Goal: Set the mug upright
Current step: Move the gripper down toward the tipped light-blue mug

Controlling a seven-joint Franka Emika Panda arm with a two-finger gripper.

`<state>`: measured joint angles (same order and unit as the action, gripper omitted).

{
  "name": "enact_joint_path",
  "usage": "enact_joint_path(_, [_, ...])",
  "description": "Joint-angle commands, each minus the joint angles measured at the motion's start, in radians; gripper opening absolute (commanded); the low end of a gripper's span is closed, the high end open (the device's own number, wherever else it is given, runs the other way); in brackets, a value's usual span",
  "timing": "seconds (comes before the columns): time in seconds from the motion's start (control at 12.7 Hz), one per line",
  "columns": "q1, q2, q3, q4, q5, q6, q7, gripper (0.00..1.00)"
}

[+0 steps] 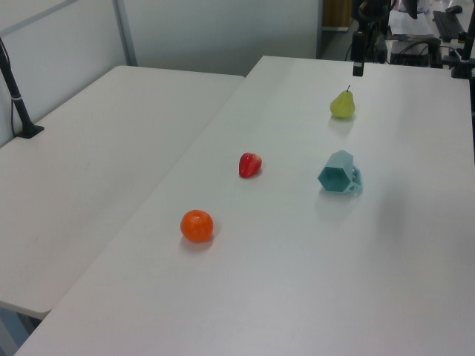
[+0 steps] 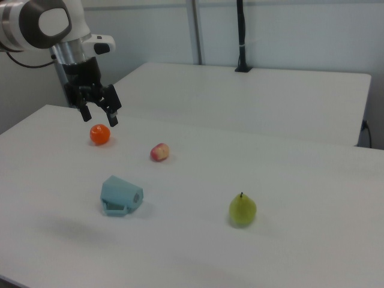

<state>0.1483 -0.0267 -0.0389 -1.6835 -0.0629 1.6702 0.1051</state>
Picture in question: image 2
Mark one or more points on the orange toy fruit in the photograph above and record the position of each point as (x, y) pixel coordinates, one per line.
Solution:
(100, 134)

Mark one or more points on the light blue mug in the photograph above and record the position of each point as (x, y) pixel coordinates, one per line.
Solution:
(121, 196)

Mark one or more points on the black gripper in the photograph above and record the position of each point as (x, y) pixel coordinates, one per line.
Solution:
(82, 78)

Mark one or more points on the green toy pear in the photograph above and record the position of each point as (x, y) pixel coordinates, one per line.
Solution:
(242, 210)

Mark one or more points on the red yellow toy apple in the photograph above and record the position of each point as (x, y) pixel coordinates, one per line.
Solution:
(159, 152)

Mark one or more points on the black camera pole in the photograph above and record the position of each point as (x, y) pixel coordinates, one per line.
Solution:
(242, 36)

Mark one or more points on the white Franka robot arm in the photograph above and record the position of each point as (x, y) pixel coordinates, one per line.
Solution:
(45, 21)

